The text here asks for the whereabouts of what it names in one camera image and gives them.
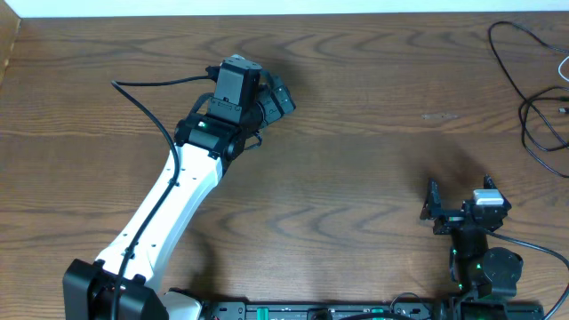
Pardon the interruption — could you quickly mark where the black USB cable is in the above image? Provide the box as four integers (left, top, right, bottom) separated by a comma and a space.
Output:
517, 85, 569, 179
487, 20, 569, 150

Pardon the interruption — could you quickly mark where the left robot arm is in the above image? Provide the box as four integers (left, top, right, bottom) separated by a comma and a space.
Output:
62, 55, 296, 319

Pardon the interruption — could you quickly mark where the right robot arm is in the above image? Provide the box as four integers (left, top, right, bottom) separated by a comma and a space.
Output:
420, 175, 524, 319

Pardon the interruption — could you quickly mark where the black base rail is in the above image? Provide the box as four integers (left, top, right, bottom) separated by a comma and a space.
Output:
159, 288, 546, 320

